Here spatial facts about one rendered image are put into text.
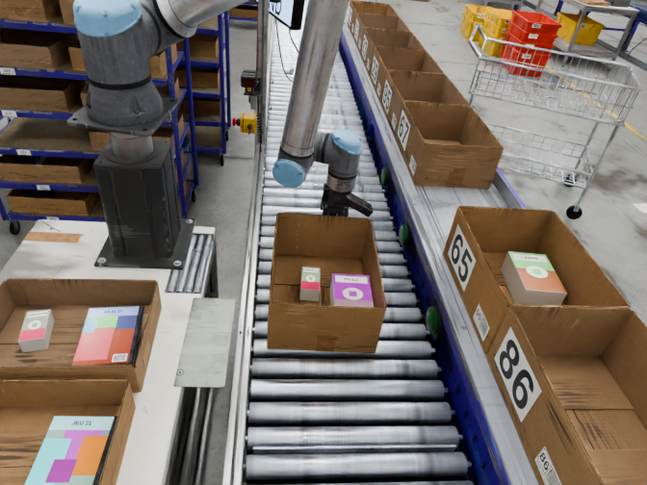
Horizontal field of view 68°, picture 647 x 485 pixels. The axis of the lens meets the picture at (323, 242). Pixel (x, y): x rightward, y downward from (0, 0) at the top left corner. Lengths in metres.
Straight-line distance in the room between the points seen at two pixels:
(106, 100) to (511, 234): 1.17
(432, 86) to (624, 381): 1.66
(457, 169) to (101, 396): 1.33
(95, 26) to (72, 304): 0.71
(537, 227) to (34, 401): 1.37
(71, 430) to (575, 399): 1.08
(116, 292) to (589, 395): 1.19
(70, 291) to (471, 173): 1.35
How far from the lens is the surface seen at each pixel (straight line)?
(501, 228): 1.49
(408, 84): 2.47
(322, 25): 1.11
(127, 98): 1.33
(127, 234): 1.53
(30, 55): 2.60
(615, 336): 1.32
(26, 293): 1.48
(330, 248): 1.54
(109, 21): 1.27
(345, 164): 1.38
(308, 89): 1.16
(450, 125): 2.16
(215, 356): 1.28
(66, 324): 1.42
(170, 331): 1.35
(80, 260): 1.63
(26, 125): 3.06
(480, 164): 1.83
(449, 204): 1.73
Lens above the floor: 1.74
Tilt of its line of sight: 37 degrees down
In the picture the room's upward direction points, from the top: 7 degrees clockwise
